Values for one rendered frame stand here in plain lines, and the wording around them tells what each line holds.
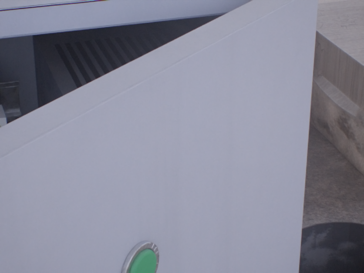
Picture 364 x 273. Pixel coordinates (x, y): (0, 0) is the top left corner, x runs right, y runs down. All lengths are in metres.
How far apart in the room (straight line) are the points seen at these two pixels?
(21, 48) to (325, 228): 1.52
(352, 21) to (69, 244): 2.90
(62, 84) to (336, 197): 2.23
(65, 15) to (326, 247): 1.71
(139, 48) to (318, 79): 2.47
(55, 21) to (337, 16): 2.80
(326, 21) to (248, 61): 2.75
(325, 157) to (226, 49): 2.56
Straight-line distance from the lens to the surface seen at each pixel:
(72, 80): 0.64
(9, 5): 0.54
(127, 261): 0.46
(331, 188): 2.86
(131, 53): 0.69
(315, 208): 2.75
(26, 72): 0.75
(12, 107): 0.75
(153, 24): 0.72
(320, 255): 2.20
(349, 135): 2.96
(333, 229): 2.19
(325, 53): 3.11
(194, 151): 0.48
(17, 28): 0.54
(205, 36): 0.48
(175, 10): 0.56
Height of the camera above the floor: 1.42
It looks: 27 degrees down
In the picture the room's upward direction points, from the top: straight up
